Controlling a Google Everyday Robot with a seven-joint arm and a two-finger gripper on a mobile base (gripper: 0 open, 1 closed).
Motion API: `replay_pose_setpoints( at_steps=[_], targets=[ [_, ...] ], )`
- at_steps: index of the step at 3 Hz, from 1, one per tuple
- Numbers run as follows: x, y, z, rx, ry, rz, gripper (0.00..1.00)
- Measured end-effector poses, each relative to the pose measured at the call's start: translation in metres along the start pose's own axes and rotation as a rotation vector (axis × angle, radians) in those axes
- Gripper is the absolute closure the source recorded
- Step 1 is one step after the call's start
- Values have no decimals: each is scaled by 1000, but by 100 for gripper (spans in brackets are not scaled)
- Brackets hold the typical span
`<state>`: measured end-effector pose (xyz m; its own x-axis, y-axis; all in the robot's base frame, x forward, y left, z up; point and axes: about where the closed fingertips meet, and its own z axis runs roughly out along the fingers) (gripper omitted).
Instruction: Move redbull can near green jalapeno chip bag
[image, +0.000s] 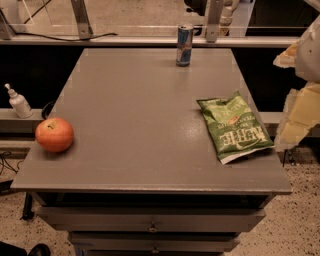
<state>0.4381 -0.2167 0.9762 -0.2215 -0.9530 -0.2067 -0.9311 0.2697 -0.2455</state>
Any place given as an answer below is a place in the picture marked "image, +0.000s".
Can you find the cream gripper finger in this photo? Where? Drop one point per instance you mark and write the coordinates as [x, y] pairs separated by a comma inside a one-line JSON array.
[[300, 114], [287, 59]]

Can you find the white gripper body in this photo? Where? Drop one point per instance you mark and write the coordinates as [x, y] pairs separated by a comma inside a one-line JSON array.
[[310, 55]]

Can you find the blue silver redbull can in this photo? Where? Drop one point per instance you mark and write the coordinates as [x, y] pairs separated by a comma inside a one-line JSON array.
[[184, 44]]

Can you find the green jalapeno chip bag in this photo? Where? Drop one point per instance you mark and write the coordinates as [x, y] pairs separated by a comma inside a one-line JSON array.
[[233, 127]]

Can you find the red apple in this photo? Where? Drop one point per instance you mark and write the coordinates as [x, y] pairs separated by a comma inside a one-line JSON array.
[[54, 135]]

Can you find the grey lower drawer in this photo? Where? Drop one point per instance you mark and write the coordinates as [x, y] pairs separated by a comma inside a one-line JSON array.
[[157, 242]]

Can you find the grey drawer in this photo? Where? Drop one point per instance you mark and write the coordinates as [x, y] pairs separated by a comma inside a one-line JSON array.
[[151, 220], [157, 242]]

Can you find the grey top drawer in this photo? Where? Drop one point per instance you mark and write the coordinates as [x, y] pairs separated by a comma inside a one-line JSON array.
[[151, 220]]

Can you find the white pump bottle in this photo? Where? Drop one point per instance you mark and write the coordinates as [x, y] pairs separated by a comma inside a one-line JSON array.
[[19, 103]]

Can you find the black shoe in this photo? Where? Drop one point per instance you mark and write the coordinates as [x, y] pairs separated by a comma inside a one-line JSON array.
[[40, 250]]

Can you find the metal bracket right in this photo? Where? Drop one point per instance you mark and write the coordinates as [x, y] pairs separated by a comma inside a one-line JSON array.
[[213, 20]]

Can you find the metal bracket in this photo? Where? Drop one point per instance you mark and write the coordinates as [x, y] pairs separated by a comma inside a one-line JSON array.
[[85, 31], [213, 20]]

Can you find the metal bracket left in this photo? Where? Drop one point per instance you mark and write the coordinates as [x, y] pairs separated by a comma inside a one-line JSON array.
[[85, 31]]

